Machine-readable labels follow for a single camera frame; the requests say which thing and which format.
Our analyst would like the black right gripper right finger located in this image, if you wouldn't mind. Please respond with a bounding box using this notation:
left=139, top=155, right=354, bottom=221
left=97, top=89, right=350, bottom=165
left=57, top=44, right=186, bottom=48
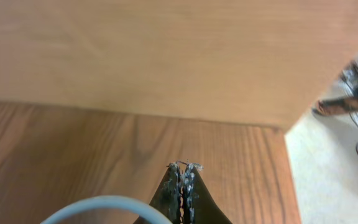
left=182, top=163, right=231, bottom=224

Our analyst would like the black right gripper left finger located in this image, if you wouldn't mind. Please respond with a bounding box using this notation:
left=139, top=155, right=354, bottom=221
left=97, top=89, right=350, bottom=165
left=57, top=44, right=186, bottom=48
left=149, top=163, right=181, bottom=224

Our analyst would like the white USB cable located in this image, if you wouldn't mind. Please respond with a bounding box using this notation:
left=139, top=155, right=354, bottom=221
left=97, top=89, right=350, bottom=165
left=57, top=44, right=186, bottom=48
left=40, top=195, right=173, bottom=224

